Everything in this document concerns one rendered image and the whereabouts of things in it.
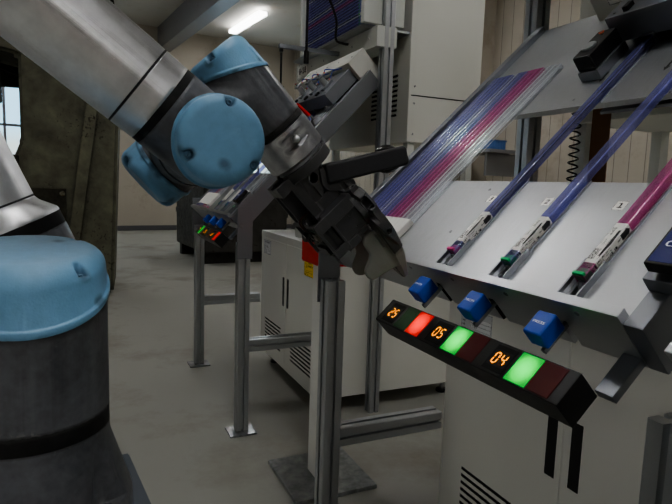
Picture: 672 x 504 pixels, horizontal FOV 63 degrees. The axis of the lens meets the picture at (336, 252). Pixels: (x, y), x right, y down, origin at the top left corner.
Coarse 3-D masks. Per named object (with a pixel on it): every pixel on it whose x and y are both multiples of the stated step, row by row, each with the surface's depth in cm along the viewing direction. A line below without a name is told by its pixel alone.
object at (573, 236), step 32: (448, 192) 94; (480, 192) 87; (544, 192) 75; (608, 192) 66; (640, 192) 63; (416, 224) 92; (448, 224) 85; (512, 224) 74; (576, 224) 66; (608, 224) 62; (640, 224) 58; (416, 256) 84; (448, 256) 78; (480, 256) 73; (544, 256) 65; (576, 256) 61; (640, 256) 55; (544, 288) 61; (576, 288) 58; (608, 288) 55; (640, 288) 52
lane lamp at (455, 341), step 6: (456, 330) 66; (462, 330) 66; (468, 330) 65; (450, 336) 66; (456, 336) 66; (462, 336) 65; (468, 336) 64; (444, 342) 66; (450, 342) 65; (456, 342) 65; (462, 342) 64; (444, 348) 65; (450, 348) 65; (456, 348) 64
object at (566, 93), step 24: (576, 24) 116; (600, 24) 107; (528, 48) 123; (552, 48) 114; (576, 48) 106; (648, 48) 87; (576, 72) 98; (648, 72) 82; (552, 96) 96; (576, 96) 91; (624, 96) 81
